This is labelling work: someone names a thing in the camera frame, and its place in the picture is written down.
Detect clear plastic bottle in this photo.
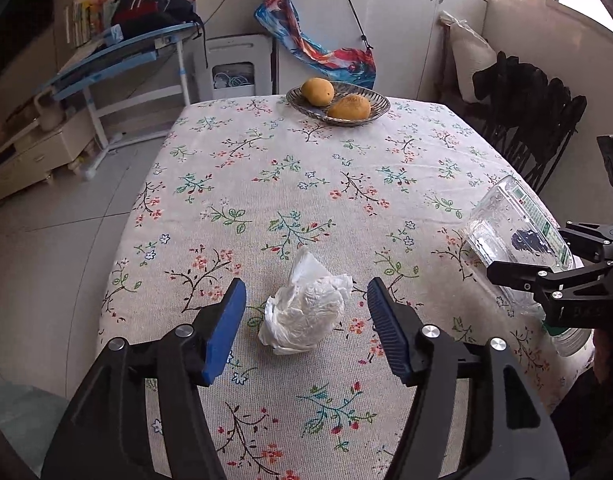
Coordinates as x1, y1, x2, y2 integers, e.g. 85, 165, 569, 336
465, 176, 592, 358

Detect white plastic bag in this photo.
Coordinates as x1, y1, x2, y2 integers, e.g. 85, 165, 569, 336
258, 247, 353, 356

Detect teal white sofa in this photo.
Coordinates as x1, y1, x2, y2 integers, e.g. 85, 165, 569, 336
0, 380, 68, 474

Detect black folding chairs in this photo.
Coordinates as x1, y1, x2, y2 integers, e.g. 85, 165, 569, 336
435, 51, 587, 193

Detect white TV cabinet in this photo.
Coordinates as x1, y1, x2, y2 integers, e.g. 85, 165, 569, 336
0, 110, 95, 200

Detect floral tablecloth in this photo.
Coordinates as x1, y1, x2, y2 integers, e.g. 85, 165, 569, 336
98, 96, 594, 479

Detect grey fruit plate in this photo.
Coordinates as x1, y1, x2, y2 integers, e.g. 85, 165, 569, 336
286, 82, 390, 127

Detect brownish mango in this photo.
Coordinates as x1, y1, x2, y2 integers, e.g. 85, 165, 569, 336
327, 93, 372, 120

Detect pink kettlebell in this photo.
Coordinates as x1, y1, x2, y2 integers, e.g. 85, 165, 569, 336
33, 88, 64, 132

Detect colourful kite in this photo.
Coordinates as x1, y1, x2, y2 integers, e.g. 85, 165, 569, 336
254, 0, 377, 89

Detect yellow mango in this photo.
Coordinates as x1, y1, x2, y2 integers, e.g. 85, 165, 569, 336
301, 77, 335, 107

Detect white cupboard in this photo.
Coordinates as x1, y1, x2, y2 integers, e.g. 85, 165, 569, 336
291, 0, 488, 102

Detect blue study desk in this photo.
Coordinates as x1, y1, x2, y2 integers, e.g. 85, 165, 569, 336
40, 22, 206, 180

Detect white plastic stool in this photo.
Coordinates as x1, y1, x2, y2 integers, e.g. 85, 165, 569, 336
194, 34, 273, 101

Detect row of books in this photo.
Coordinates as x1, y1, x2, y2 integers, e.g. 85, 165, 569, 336
64, 0, 120, 49

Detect dark backpack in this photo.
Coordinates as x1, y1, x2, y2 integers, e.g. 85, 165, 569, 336
111, 0, 204, 39

